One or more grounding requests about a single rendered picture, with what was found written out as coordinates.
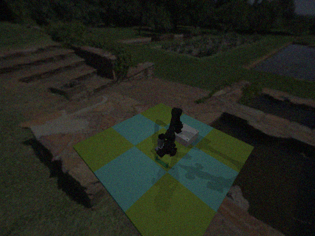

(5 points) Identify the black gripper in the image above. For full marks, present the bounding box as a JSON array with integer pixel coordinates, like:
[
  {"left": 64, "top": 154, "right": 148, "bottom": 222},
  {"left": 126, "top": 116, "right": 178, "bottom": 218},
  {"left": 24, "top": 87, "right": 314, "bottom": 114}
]
[{"left": 157, "top": 143, "right": 176, "bottom": 157}]

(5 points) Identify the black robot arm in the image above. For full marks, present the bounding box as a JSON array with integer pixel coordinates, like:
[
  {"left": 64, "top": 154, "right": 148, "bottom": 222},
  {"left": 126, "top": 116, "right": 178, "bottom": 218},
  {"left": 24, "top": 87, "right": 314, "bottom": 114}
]
[{"left": 163, "top": 108, "right": 183, "bottom": 156}]

